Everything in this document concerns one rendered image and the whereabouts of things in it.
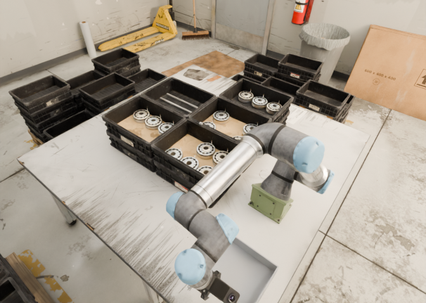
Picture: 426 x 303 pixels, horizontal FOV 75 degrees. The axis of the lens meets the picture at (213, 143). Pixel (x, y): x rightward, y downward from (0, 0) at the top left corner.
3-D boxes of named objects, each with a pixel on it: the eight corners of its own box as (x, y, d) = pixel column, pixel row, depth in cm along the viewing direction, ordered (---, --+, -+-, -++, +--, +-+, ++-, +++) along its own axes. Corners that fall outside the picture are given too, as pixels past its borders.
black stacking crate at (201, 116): (269, 134, 171) (272, 119, 163) (244, 161, 153) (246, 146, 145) (217, 111, 188) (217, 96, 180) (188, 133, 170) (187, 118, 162)
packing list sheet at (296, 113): (308, 110, 210) (308, 109, 209) (295, 125, 196) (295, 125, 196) (269, 95, 224) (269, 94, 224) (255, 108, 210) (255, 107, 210)
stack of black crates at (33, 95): (67, 113, 292) (52, 73, 262) (84, 124, 279) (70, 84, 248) (29, 132, 268) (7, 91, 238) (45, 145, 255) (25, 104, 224)
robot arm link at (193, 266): (212, 258, 66) (188, 290, 63) (218, 267, 75) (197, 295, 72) (189, 238, 70) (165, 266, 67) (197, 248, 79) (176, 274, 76)
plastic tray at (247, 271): (276, 272, 103) (279, 266, 100) (246, 321, 91) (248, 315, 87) (218, 231, 115) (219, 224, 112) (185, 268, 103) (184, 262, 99)
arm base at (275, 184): (290, 198, 141) (299, 181, 140) (285, 203, 127) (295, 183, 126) (264, 184, 147) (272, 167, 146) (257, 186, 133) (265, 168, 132)
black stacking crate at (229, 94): (290, 111, 189) (294, 97, 181) (269, 134, 171) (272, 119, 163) (240, 92, 206) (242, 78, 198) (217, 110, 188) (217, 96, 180)
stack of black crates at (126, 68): (129, 83, 340) (122, 47, 309) (146, 91, 326) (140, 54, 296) (101, 97, 316) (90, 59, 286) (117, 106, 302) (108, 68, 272)
